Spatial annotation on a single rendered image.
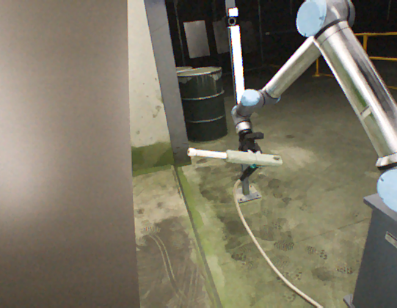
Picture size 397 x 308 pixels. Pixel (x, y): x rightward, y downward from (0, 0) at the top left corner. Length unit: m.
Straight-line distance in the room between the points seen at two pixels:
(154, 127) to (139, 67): 0.60
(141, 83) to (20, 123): 2.21
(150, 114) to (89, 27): 2.28
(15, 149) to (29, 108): 0.07
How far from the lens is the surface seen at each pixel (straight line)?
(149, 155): 2.79
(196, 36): 7.53
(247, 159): 1.21
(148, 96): 2.62
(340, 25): 0.96
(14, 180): 0.47
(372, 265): 1.33
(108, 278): 0.58
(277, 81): 1.33
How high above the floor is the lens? 1.29
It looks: 25 degrees down
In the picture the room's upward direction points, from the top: 9 degrees counter-clockwise
